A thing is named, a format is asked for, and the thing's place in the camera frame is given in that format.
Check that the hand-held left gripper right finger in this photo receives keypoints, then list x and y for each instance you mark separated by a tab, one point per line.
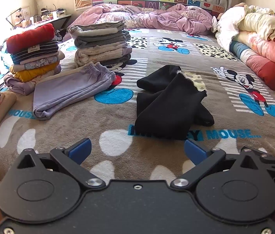
196	151

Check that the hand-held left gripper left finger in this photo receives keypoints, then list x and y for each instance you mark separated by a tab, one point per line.
80	150

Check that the black pants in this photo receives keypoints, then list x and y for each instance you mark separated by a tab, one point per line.
166	107

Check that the cartoon mouse printed blanket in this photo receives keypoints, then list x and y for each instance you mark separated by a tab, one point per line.
62	136

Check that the folded lavender pants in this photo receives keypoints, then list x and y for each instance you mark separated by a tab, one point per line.
64	92

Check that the orange and blue quilt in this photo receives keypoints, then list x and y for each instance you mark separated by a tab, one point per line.
269	61

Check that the folded lavender garment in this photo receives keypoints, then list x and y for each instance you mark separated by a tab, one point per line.
20	86

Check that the folded yellow sweater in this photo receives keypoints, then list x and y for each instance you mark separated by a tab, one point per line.
36	73

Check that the folded pale printed garment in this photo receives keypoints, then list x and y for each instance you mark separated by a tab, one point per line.
40	62

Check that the folded beige garment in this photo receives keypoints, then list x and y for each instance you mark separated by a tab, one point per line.
98	54

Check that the folded navy striped garment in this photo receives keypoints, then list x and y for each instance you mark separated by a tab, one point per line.
35	52

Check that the folded dark grey garment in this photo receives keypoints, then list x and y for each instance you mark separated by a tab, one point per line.
101	41

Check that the folded red sweater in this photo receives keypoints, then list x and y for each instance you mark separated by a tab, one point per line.
30	37

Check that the folded light grey garment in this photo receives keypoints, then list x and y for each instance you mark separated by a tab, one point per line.
96	28

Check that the cream crumpled quilt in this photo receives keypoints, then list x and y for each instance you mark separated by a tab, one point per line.
256	20

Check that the cluttered desk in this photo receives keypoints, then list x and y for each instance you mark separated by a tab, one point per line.
54	17

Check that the purple crumpled duvet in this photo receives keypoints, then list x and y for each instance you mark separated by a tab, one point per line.
152	17

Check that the desk lamp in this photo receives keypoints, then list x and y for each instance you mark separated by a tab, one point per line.
13	14

